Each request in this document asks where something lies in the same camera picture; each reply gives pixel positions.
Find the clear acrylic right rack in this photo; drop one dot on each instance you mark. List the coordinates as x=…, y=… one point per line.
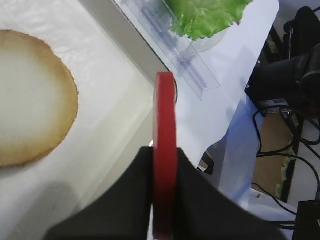
x=154, y=20

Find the red tomato slice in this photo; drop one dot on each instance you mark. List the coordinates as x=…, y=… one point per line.
x=165, y=155

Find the black equipment with cables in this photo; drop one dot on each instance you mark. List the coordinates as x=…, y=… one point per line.
x=291, y=87

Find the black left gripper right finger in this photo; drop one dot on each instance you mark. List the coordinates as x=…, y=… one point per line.
x=203, y=213

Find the white paper liner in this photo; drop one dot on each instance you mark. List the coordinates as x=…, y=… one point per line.
x=82, y=62

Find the white metal tray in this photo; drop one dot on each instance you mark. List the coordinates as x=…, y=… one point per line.
x=120, y=95

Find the large green lettuce leaf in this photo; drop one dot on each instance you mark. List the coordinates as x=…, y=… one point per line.
x=200, y=19

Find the toasted bun bottom slice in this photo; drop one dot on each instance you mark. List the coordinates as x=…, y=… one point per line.
x=38, y=99

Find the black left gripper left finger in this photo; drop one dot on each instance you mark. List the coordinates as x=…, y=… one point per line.
x=121, y=213

